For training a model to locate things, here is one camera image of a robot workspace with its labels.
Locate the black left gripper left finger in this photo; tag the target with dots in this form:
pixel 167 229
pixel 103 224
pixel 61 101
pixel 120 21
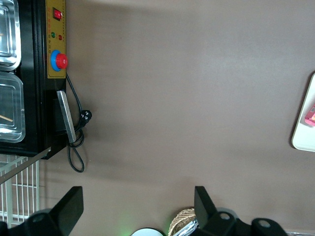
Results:
pixel 66 214

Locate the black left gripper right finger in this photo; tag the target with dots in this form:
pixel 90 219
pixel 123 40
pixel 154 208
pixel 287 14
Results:
pixel 209 218

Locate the cream plastic serving tray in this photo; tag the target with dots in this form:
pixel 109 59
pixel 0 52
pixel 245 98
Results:
pixel 304 137

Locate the oval light wicker basket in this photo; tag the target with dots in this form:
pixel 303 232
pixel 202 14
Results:
pixel 179 217

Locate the grey flat metal bar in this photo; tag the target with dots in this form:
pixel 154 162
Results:
pixel 24 164

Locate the wooden skewer stick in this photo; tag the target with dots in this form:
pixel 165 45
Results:
pixel 6 118

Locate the steel fryer pan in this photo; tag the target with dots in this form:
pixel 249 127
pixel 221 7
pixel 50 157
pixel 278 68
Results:
pixel 9 29
pixel 12 98

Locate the pink cartoon snack packet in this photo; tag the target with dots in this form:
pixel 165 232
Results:
pixel 310 118

